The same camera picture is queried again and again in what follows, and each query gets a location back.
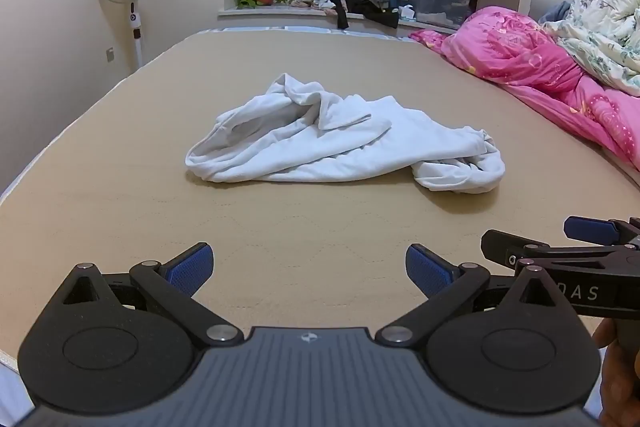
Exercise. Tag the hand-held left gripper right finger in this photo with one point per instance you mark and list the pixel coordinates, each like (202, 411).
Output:
(429, 269)

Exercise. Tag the pink quilt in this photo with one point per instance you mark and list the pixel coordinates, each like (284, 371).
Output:
(520, 52)

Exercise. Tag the white shirt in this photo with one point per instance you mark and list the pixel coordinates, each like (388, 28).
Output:
(300, 147)

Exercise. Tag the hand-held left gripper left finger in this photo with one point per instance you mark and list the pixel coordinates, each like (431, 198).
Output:
(192, 269)

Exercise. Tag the person's right hand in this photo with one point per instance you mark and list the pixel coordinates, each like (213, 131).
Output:
(607, 372)

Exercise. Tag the beige bed mattress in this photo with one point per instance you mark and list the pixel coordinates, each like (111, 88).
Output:
(125, 187)

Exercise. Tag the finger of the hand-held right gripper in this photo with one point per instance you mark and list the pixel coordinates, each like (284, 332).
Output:
(587, 227)
(505, 244)

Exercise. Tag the tissue pack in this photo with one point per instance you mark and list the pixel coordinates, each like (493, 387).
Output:
(405, 13)

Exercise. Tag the white windowsill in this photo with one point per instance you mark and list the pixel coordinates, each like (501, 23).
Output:
(270, 13)

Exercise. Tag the floral pale quilt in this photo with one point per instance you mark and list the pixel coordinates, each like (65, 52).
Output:
(605, 27)

